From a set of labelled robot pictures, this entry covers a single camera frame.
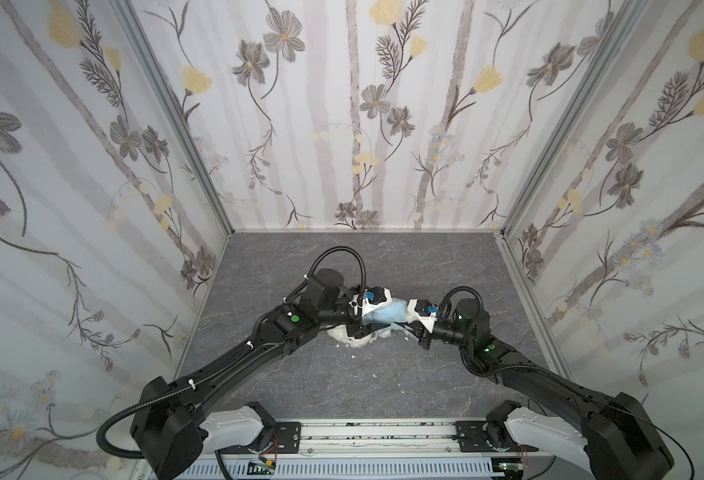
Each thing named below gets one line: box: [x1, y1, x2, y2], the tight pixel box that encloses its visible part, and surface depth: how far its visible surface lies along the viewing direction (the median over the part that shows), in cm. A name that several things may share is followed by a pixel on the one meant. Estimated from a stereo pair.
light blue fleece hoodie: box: [362, 297, 408, 324], surface depth 71 cm
